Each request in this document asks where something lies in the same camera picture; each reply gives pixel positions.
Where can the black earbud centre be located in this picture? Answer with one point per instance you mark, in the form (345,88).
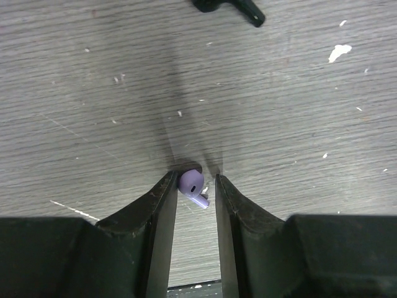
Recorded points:
(246,8)

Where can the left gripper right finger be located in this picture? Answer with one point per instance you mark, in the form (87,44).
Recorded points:
(308,255)

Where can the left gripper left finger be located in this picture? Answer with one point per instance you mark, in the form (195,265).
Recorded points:
(127,254)

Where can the purple earbud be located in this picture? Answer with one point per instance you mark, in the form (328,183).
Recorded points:
(190,185)

